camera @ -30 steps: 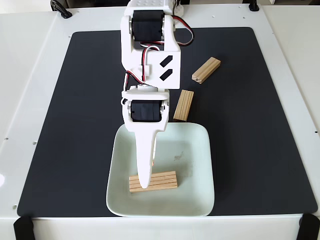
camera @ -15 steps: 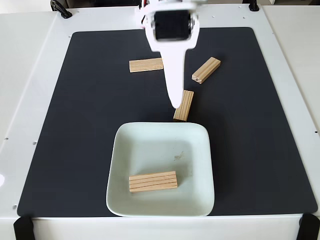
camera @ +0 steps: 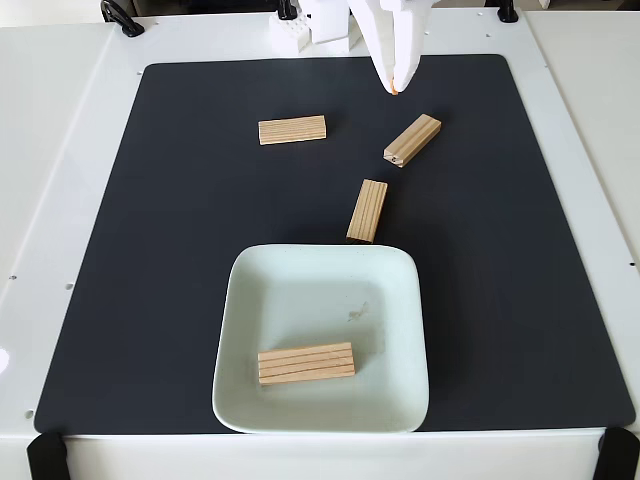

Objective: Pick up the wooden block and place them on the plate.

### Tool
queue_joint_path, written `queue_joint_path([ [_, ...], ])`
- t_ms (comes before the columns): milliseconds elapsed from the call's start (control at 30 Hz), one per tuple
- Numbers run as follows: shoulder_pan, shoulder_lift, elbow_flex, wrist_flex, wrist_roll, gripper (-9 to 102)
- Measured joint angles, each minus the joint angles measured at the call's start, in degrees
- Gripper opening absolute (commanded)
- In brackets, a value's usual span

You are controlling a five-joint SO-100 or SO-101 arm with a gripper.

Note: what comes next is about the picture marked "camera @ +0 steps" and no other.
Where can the black rubber mat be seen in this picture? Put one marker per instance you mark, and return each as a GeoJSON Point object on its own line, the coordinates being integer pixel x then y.
{"type": "Point", "coordinates": [150, 250]}

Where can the large black table clamp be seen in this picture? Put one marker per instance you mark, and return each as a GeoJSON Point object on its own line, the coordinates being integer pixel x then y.
{"type": "Point", "coordinates": [134, 30]}

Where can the small black base clamp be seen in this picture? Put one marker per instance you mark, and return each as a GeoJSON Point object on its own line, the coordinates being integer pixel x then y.
{"type": "Point", "coordinates": [286, 9]}

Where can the black corner bracket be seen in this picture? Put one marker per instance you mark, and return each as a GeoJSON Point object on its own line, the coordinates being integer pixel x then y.
{"type": "Point", "coordinates": [47, 457]}
{"type": "Point", "coordinates": [620, 455]}

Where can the grooved wooden block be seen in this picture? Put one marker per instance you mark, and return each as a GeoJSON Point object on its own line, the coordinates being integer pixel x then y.
{"type": "Point", "coordinates": [292, 130]}
{"type": "Point", "coordinates": [367, 210]}
{"type": "Point", "coordinates": [306, 363]}
{"type": "Point", "coordinates": [412, 140]}

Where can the small black table clamp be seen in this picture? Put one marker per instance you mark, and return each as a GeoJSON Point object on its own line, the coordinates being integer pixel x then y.
{"type": "Point", "coordinates": [507, 12]}

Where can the pale green square plate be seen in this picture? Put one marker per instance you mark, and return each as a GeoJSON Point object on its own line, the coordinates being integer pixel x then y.
{"type": "Point", "coordinates": [395, 320]}

